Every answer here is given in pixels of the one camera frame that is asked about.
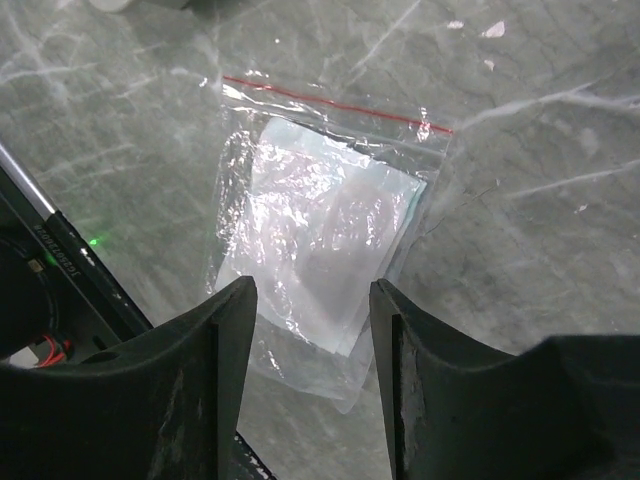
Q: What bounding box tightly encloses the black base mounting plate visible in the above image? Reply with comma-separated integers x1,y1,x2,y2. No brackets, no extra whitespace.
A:
1,151,271,479

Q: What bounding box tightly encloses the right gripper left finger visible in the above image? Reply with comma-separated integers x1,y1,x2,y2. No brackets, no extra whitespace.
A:
1,276,257,479

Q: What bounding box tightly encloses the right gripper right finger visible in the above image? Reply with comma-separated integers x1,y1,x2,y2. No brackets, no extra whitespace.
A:
369,279,639,479

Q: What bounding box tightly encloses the clear bag of gauze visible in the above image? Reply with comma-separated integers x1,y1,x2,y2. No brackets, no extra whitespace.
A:
203,71,454,412

